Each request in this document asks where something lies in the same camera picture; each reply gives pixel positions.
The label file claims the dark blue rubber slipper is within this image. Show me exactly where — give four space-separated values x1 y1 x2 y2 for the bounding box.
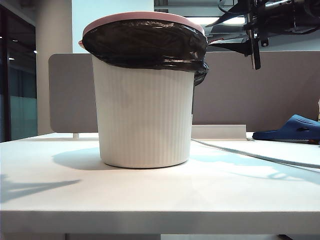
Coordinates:
251 114 320 145

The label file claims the long ceiling light strip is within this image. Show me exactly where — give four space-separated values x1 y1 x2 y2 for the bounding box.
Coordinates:
184 16 251 26

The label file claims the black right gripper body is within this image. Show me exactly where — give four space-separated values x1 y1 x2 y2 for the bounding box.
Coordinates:
243 0 270 71

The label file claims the black plastic garbage bag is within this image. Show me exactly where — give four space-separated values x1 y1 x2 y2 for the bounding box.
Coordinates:
81 19 210 87

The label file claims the white ribbed plastic trash can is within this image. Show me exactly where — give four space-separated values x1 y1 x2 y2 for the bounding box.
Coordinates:
91 54 195 169

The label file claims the black glass door frame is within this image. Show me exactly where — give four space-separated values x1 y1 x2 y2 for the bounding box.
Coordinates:
0 4 12 143

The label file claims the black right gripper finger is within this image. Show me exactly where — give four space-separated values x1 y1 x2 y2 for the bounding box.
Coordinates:
207 39 251 57
205 4 248 28

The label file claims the pink ring lid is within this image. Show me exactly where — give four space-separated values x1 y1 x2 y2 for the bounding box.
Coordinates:
78 11 206 48

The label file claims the grey rounded desk divider panel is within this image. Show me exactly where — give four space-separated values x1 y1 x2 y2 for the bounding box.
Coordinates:
48 52 100 134

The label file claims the metal desk cable flap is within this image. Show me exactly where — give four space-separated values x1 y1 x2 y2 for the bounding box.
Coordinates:
191 124 247 139

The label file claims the grey power cable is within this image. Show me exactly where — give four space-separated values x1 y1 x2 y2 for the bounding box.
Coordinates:
191 138 320 170

